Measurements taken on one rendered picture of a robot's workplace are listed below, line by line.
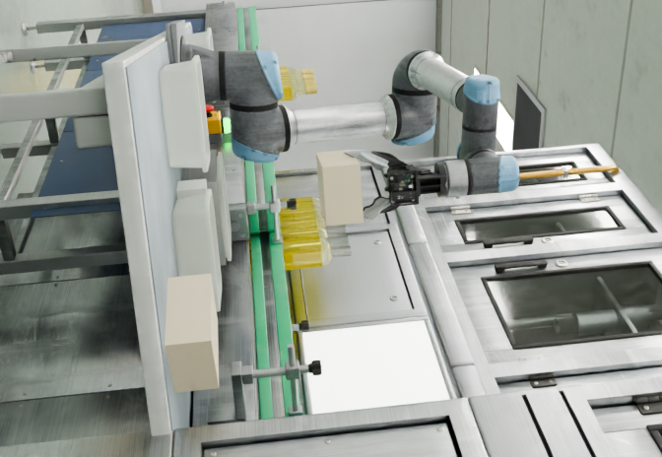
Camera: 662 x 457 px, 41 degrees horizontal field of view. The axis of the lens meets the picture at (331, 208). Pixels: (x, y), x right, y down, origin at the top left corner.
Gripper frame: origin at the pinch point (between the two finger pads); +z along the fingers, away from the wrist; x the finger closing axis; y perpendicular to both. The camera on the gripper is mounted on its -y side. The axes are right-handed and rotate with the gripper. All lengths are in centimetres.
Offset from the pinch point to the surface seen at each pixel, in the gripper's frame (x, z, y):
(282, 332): 32.9, 16.0, -4.6
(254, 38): -22, 17, -169
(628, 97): 22, -161, -236
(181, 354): 16, 33, 41
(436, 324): 45, -23, -29
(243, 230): 18.4, 23.5, -39.0
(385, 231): 32, -17, -72
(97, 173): 6, 63, -67
